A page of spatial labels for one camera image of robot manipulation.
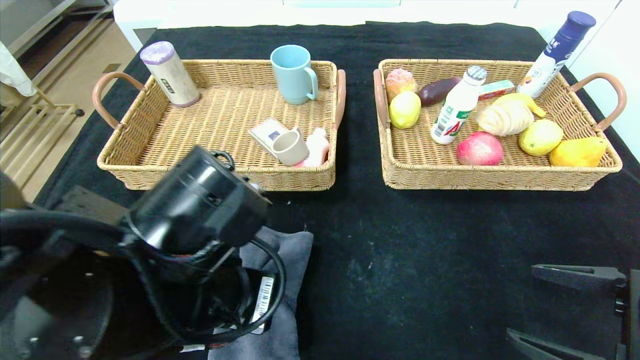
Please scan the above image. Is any pale pink object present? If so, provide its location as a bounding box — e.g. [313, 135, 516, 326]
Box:
[295, 127, 331, 168]

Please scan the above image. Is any white bottle purple cap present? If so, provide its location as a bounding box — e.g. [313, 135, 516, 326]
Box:
[516, 11, 597, 99]

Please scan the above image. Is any small cream espresso cup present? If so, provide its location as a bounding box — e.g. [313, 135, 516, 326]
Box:
[271, 128, 310, 167]

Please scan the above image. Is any black table cloth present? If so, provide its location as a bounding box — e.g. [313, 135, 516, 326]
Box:
[0, 21, 640, 360]

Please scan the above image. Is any wicker basket holding food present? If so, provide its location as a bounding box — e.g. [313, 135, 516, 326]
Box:
[372, 58, 627, 192]

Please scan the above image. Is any orange pink peach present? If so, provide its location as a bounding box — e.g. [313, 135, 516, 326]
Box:
[384, 68, 418, 103]

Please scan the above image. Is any cream playing card box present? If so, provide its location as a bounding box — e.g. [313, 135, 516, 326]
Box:
[248, 117, 291, 161]

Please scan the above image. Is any grey metal shelf frame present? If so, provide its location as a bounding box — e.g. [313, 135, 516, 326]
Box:
[0, 0, 115, 61]

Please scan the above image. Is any white hanging cloth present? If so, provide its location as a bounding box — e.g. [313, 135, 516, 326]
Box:
[0, 41, 37, 97]

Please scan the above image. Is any grey towel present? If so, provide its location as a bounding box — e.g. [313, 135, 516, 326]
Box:
[207, 226, 315, 360]

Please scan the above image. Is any cream canister purple lid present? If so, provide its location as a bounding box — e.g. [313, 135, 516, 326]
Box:
[139, 41, 200, 108]

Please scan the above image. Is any dark purple eggplant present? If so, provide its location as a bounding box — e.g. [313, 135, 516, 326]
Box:
[418, 77, 465, 107]

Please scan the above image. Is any striped bread loaf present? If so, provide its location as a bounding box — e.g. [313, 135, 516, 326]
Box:
[475, 99, 535, 137]

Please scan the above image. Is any wicker basket holding household items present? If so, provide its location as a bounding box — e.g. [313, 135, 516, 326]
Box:
[92, 59, 347, 192]

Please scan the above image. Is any red apple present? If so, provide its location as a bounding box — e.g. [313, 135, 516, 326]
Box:
[456, 131, 504, 166]

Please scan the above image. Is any red green snack pack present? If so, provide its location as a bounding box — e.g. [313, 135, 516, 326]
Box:
[479, 79, 516, 101]

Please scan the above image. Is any yellow lemon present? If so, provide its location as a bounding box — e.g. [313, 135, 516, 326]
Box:
[518, 119, 564, 157]
[388, 90, 422, 129]

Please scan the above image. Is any white milk bottle green label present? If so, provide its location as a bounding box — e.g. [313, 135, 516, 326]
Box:
[431, 65, 488, 145]

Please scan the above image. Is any smooth black camera cable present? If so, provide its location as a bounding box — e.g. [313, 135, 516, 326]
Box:
[0, 209, 288, 348]

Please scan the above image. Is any cream folding rack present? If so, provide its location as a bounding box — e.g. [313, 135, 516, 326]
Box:
[0, 102, 85, 203]

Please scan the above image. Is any orange yellow mango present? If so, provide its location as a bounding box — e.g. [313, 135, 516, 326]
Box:
[549, 136, 608, 168]

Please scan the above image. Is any yellow banana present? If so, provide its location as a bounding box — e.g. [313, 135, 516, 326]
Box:
[492, 93, 547, 118]

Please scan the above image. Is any light blue mug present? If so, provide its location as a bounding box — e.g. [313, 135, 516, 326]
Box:
[270, 44, 319, 105]

